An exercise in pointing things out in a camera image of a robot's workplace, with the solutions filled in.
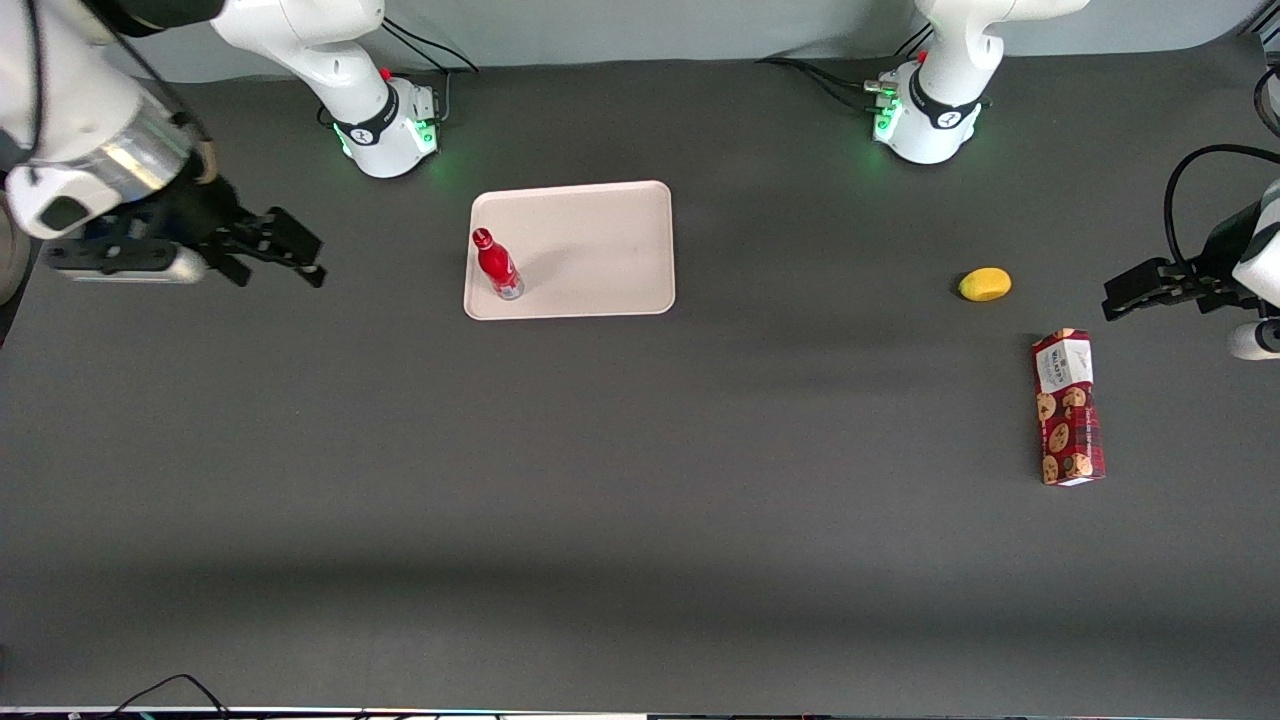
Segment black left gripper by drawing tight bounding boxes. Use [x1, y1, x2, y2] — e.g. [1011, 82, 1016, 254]
[1102, 200, 1263, 323]

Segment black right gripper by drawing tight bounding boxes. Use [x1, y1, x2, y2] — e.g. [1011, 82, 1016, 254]
[148, 177, 329, 291]

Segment red coke bottle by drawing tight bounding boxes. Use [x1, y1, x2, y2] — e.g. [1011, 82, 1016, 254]
[471, 227, 526, 302]

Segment pale pink plastic tray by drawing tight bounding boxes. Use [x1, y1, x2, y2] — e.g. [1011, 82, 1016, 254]
[463, 180, 677, 322]

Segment red cookie box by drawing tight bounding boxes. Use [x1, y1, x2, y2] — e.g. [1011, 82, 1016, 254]
[1031, 328, 1108, 487]

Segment yellow lemon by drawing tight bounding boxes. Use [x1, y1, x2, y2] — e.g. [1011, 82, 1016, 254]
[957, 267, 1013, 303]

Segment beige chair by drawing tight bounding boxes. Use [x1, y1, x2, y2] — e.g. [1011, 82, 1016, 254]
[0, 195, 33, 306]

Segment dark grey table mat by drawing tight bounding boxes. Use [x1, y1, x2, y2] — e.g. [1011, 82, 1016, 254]
[0, 34, 1280, 717]

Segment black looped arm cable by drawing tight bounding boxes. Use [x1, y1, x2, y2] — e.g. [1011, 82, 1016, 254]
[1163, 144, 1280, 273]

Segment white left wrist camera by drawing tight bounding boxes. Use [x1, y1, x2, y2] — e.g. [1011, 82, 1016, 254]
[1227, 319, 1280, 362]

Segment black cable at mat corner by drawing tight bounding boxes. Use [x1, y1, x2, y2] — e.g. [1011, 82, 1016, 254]
[1242, 28, 1280, 139]

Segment black right base cables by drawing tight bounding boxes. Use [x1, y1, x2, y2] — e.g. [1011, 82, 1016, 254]
[318, 14, 483, 129]

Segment black base cables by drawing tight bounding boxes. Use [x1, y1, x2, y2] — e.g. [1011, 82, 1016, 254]
[756, 22, 935, 113]
[318, 14, 483, 129]

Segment black left base cables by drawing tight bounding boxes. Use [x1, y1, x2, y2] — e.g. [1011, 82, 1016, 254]
[756, 22, 935, 113]

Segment black cable at table edge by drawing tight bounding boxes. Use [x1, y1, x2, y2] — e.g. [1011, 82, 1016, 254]
[98, 673, 233, 720]

